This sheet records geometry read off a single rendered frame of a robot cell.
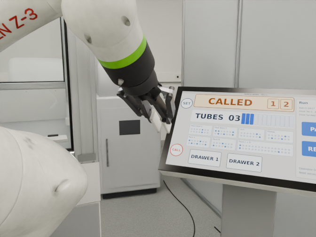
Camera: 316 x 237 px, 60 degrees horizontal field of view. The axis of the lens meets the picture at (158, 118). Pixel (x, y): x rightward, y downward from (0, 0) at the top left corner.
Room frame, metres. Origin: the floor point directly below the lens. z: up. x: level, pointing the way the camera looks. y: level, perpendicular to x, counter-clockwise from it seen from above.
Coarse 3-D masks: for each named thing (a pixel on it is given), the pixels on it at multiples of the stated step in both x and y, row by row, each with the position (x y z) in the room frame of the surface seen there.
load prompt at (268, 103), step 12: (204, 96) 0.91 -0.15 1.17; (216, 96) 0.89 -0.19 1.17; (228, 96) 0.88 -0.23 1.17; (240, 96) 0.87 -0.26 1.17; (252, 96) 0.86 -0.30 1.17; (264, 96) 0.84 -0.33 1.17; (228, 108) 0.85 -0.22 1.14; (240, 108) 0.84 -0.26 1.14; (252, 108) 0.83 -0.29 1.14; (264, 108) 0.82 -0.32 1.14; (276, 108) 0.81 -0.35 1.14; (288, 108) 0.80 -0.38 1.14
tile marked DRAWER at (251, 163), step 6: (228, 156) 0.75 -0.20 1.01; (234, 156) 0.74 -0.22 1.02; (240, 156) 0.74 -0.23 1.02; (246, 156) 0.73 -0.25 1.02; (252, 156) 0.73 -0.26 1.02; (258, 156) 0.73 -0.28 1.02; (228, 162) 0.74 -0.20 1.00; (234, 162) 0.73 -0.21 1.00; (240, 162) 0.73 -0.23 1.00; (246, 162) 0.72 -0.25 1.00; (252, 162) 0.72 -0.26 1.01; (258, 162) 0.71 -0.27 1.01; (228, 168) 0.72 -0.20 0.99; (234, 168) 0.72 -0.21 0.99; (240, 168) 0.72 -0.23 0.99; (246, 168) 0.71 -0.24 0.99; (252, 168) 0.71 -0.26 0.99; (258, 168) 0.70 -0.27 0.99
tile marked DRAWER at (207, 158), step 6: (192, 150) 0.79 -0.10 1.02; (198, 150) 0.78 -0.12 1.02; (204, 150) 0.78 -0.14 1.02; (192, 156) 0.78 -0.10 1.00; (198, 156) 0.77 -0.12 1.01; (204, 156) 0.77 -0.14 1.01; (210, 156) 0.76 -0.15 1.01; (216, 156) 0.76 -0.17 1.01; (192, 162) 0.76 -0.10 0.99; (198, 162) 0.76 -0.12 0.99; (204, 162) 0.76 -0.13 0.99; (210, 162) 0.75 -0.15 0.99; (216, 162) 0.75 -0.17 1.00
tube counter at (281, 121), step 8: (232, 112) 0.84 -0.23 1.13; (240, 112) 0.83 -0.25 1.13; (248, 112) 0.82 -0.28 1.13; (232, 120) 0.82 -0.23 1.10; (240, 120) 0.81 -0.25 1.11; (248, 120) 0.80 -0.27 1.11; (256, 120) 0.80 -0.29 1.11; (264, 120) 0.79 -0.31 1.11; (272, 120) 0.78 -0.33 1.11; (280, 120) 0.78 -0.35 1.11; (288, 120) 0.77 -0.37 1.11
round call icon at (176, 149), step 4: (172, 144) 0.82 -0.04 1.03; (176, 144) 0.82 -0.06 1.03; (180, 144) 0.81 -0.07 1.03; (184, 144) 0.81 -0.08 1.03; (172, 148) 0.81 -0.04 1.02; (176, 148) 0.81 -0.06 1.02; (180, 148) 0.81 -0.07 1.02; (172, 152) 0.80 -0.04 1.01; (176, 152) 0.80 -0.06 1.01; (180, 152) 0.80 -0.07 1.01; (176, 156) 0.79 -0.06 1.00; (180, 156) 0.79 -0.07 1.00
